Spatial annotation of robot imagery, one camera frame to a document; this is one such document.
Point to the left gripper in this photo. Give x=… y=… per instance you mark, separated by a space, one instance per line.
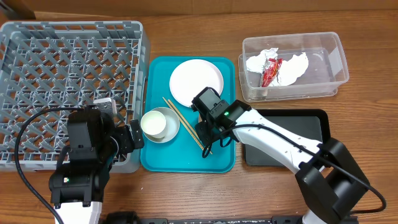
x=127 y=144

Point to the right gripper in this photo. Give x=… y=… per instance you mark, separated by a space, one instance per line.
x=203 y=132

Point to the white paper cup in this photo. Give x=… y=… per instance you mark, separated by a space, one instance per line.
x=154 y=123

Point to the grey shallow bowl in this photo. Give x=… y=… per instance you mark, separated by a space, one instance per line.
x=172 y=127

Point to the red snack wrapper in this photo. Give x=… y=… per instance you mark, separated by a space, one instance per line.
x=271 y=70

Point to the white napkin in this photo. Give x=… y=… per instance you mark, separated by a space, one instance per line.
x=289 y=71

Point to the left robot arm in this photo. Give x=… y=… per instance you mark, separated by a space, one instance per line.
x=83 y=168

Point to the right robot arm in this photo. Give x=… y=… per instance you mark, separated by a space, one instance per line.
x=328 y=176

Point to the upper wooden chopstick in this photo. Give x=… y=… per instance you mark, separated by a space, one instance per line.
x=183 y=118

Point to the wooden chopstick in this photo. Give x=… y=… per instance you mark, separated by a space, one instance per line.
x=180 y=119
x=183 y=118

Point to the teal serving tray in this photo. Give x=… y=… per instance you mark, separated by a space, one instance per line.
x=181 y=153

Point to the lower wooden chopstick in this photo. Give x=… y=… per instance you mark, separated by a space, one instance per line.
x=180 y=119

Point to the white round plate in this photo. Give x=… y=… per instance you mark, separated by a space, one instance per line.
x=191 y=77

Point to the clear plastic bin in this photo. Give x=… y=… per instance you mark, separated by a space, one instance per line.
x=327 y=68

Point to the black tray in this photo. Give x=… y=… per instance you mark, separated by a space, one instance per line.
x=309 y=123

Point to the grey dish rack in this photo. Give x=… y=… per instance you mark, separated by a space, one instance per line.
x=49 y=67

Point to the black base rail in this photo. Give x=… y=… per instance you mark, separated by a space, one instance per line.
x=132 y=218

